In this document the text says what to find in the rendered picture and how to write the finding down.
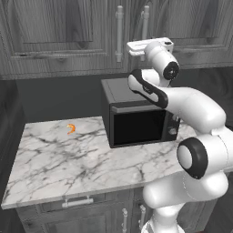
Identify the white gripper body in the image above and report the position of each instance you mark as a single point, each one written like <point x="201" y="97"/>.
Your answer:
<point x="138" y="47"/>

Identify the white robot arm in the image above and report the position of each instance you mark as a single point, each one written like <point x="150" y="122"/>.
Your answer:
<point x="194" y="109"/>

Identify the black microwave oven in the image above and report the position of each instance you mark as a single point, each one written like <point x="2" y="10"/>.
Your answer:
<point x="136" y="121"/>

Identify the orange shrimp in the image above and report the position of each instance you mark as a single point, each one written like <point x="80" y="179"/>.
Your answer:
<point x="71" y="129"/>

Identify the grey wooden base cupboard door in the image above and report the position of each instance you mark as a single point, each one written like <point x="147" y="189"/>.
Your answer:
<point x="142" y="215"/>
<point x="79" y="220"/>

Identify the grey wooden drawer front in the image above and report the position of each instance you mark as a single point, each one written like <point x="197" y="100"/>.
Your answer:
<point x="72" y="202"/>

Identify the grey wooden wall cupboard door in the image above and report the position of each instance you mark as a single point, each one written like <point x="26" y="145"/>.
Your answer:
<point x="197" y="30"/>
<point x="60" y="33"/>

